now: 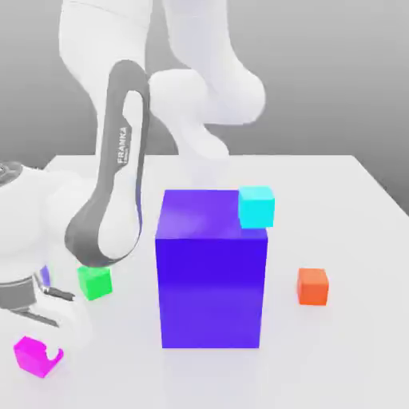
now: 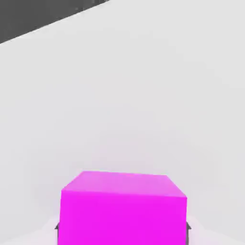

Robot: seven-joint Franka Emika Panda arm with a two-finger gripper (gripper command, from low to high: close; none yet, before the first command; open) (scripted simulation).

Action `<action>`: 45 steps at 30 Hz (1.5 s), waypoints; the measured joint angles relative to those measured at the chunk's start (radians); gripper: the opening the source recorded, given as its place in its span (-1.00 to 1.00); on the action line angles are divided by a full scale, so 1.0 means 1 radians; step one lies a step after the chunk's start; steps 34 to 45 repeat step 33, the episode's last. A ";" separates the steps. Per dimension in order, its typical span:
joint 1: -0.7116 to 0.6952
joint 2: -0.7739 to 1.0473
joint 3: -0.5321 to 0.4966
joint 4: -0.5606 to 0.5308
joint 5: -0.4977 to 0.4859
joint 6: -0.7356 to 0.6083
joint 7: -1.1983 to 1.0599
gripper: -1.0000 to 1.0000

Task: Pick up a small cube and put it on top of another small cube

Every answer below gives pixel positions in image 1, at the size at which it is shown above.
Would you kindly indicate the small orange cube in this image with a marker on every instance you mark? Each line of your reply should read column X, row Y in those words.
column 312, row 287

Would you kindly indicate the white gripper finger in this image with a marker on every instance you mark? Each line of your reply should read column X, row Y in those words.
column 53, row 352

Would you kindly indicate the small magenta cube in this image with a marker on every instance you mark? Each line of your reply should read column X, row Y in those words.
column 30, row 358

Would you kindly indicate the large purple box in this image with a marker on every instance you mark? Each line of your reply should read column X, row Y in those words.
column 211, row 274

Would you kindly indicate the small green cube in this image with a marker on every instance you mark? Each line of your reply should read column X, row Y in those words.
column 95, row 283

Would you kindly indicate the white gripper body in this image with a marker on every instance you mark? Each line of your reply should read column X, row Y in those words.
column 72, row 322

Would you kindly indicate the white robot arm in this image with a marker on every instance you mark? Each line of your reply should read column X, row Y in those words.
column 124, row 204

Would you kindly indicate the small cyan cube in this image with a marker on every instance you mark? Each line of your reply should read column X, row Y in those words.
column 256, row 207

